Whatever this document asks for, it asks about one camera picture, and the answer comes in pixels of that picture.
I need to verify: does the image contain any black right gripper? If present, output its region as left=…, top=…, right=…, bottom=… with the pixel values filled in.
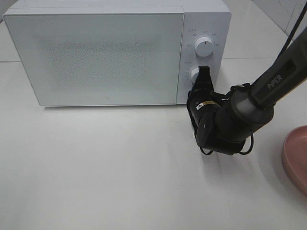
left=187, top=66, right=230, bottom=134

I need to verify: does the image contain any pink round plate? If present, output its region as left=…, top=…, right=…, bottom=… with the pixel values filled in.
left=282, top=126, right=307, bottom=196

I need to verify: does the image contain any white microwave door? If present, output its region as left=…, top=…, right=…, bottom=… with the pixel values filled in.
left=5, top=13, right=183, bottom=106

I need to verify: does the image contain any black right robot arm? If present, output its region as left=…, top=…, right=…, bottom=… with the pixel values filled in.
left=187, top=30, right=307, bottom=155

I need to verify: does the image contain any lower white timer knob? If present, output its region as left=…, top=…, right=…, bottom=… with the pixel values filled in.
left=189, top=68, right=199, bottom=83

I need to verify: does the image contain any upper white power knob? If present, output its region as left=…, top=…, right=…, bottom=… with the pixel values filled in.
left=194, top=34, right=215, bottom=57

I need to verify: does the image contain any white microwave oven body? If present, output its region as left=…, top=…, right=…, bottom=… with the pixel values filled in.
left=3, top=0, right=232, bottom=104

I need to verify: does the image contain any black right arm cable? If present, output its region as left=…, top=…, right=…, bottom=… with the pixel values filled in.
left=278, top=0, right=307, bottom=58

